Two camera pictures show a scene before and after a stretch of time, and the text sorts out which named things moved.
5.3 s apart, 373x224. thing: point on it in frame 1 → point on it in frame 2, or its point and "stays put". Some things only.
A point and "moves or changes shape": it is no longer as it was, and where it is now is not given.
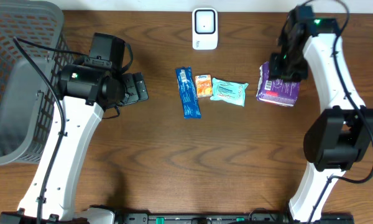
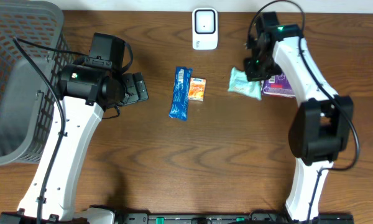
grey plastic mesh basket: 20,98 stays put
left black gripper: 135,89 stays put
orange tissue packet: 204,85 → 196,89
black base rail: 228,218 stays put
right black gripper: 276,73 → 252,73
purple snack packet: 281,91 moves or changes shape
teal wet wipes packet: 229,91 → 239,84
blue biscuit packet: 189,93 → 179,106
